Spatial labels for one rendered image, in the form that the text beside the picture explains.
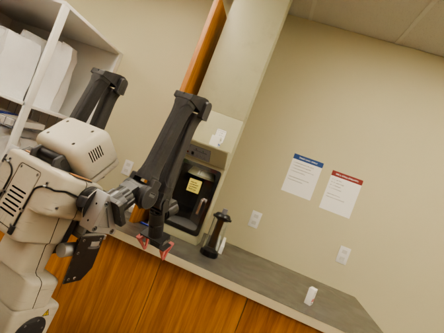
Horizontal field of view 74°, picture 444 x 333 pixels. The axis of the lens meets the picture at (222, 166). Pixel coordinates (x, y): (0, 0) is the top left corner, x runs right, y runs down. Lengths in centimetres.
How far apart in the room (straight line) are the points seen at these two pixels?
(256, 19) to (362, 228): 150
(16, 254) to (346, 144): 191
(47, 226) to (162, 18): 196
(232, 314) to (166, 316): 32
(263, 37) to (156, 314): 161
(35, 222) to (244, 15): 155
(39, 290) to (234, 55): 148
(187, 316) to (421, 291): 153
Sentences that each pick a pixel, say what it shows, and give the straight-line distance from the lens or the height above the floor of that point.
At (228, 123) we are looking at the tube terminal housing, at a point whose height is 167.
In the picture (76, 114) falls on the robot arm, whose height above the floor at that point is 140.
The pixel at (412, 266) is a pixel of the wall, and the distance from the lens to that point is 236.
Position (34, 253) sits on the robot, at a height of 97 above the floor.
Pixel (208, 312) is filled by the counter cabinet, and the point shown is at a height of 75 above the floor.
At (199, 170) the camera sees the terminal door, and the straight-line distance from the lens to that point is 172.
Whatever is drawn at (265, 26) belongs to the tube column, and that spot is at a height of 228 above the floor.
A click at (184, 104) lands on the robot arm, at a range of 102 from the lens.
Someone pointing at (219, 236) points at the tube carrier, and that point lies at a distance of 162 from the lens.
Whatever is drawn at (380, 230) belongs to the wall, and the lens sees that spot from 225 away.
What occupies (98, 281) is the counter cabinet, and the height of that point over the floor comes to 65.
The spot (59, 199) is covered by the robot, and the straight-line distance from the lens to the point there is 93.
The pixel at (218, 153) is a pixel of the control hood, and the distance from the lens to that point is 162.
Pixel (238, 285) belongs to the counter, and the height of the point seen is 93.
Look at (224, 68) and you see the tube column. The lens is 184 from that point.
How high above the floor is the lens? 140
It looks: 1 degrees up
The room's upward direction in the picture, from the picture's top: 21 degrees clockwise
